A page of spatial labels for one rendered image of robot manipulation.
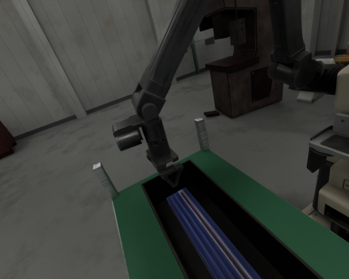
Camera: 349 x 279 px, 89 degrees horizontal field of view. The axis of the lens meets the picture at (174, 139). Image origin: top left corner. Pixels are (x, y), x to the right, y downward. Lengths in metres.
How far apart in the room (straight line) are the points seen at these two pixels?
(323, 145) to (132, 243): 0.60
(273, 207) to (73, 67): 6.25
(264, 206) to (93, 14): 6.43
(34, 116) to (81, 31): 2.84
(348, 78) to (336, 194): 0.40
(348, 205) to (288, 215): 0.31
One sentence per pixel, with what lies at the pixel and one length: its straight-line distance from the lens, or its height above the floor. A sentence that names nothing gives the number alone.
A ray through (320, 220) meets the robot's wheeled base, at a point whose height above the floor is 0.28.
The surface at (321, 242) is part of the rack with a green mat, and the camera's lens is 0.55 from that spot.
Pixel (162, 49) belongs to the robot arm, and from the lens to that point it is 0.40.
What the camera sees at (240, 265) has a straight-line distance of 0.45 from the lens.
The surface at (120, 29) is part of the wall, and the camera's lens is 6.64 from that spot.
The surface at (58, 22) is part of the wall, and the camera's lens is 6.53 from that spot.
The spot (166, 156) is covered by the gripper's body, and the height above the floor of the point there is 1.13.
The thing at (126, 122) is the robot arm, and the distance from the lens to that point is 0.46.
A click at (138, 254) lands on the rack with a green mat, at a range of 0.56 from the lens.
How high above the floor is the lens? 1.40
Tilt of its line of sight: 29 degrees down
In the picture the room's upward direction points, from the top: 16 degrees counter-clockwise
